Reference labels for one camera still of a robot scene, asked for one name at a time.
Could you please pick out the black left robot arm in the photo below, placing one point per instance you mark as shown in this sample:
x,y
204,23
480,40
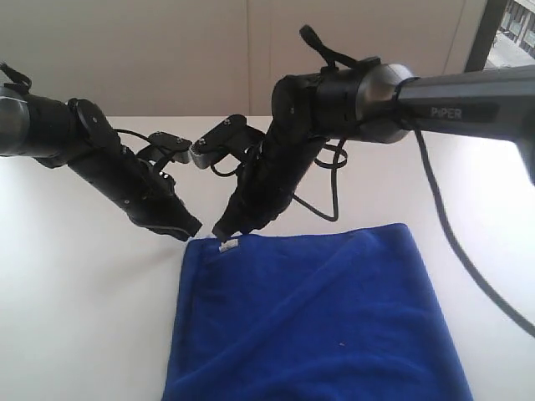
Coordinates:
x,y
78,135

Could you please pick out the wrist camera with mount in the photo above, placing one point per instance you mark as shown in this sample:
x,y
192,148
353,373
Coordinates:
x,y
165,146
233,136

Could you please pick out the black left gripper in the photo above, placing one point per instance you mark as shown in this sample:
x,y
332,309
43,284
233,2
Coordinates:
x,y
143,196

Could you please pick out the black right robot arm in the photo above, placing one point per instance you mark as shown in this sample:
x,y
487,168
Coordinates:
x,y
379,106

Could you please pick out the dark window frame post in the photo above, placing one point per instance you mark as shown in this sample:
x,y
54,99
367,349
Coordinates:
x,y
485,34

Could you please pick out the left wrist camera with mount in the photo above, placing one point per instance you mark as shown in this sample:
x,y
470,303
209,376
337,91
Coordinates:
x,y
165,146

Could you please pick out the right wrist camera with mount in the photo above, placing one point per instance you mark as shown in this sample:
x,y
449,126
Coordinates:
x,y
233,136

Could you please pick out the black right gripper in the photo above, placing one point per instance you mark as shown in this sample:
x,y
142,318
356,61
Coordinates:
x,y
266,186

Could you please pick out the blue microfibre cloth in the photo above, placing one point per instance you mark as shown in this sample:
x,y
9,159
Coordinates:
x,y
347,316

